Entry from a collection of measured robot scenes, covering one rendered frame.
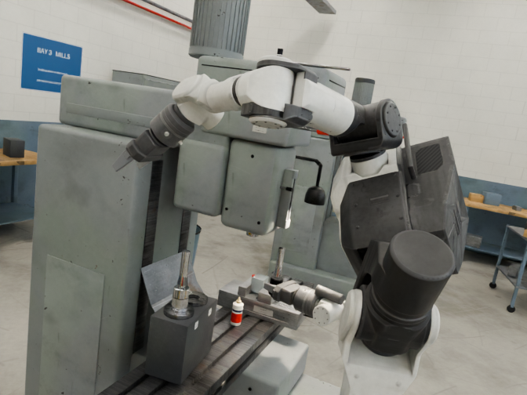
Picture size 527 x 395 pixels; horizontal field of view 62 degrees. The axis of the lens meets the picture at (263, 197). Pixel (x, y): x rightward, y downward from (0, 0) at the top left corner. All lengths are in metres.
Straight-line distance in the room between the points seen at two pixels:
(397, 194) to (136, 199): 0.95
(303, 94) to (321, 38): 7.62
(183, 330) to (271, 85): 0.75
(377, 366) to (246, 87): 0.63
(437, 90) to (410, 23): 1.20
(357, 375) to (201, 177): 0.87
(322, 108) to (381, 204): 0.26
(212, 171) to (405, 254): 0.90
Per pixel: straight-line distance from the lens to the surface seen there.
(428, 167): 1.10
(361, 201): 1.04
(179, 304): 1.33
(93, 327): 1.88
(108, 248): 1.72
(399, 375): 1.02
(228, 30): 1.61
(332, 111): 0.93
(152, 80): 6.66
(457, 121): 7.95
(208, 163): 1.55
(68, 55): 6.51
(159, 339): 1.36
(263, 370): 1.66
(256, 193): 1.49
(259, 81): 0.87
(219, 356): 1.54
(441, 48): 8.10
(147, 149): 1.12
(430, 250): 0.82
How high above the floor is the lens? 1.73
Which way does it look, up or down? 11 degrees down
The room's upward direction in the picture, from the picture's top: 9 degrees clockwise
